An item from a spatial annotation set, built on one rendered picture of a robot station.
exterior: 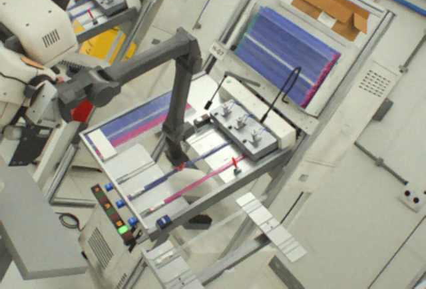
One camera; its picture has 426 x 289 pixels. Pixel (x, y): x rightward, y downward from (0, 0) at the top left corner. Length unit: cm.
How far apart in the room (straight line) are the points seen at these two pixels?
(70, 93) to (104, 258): 147
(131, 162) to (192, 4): 144
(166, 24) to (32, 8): 192
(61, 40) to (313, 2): 154
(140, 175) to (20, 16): 97
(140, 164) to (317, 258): 192
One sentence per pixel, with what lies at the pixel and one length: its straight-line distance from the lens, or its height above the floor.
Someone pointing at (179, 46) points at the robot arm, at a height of 143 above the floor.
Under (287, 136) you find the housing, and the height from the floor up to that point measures 126.
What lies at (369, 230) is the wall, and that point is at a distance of 364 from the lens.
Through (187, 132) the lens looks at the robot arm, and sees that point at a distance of 207.
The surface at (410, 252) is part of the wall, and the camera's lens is 354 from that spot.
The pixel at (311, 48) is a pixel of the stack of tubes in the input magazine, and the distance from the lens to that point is 222.
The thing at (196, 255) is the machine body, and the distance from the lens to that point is 233.
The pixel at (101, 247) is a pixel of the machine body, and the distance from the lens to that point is 280.
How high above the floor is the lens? 172
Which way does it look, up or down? 16 degrees down
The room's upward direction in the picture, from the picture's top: 32 degrees clockwise
